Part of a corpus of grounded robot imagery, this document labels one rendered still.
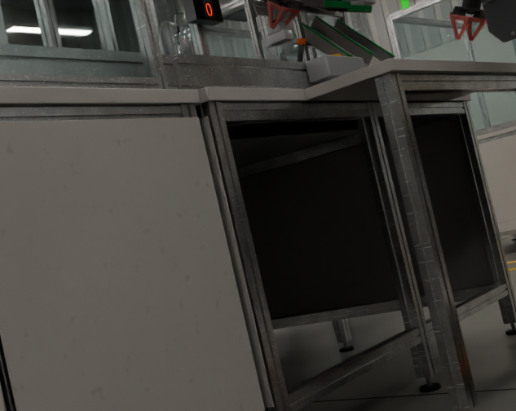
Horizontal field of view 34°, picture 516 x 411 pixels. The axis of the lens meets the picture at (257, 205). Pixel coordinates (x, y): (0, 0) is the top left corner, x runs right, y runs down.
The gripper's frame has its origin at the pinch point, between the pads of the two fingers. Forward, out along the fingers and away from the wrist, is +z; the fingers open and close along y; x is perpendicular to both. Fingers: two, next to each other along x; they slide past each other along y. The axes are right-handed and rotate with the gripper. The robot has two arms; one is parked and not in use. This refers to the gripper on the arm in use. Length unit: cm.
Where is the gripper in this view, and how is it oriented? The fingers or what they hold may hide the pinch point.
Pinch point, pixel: (276, 26)
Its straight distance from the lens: 263.4
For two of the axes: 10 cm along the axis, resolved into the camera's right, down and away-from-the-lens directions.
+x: 7.5, 4.5, -4.9
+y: -5.8, 0.9, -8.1
